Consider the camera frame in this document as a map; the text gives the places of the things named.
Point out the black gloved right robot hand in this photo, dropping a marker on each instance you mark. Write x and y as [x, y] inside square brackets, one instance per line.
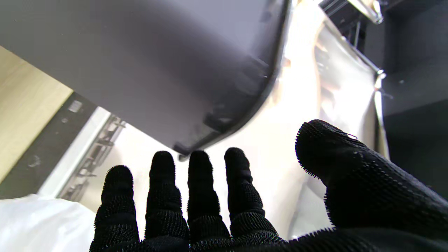
[378, 196]

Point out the grey plastic waste bin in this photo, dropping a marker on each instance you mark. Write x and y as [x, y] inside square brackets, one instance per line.
[157, 63]

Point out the white printed plastic garbage bag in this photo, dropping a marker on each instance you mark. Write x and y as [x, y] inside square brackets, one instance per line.
[346, 70]

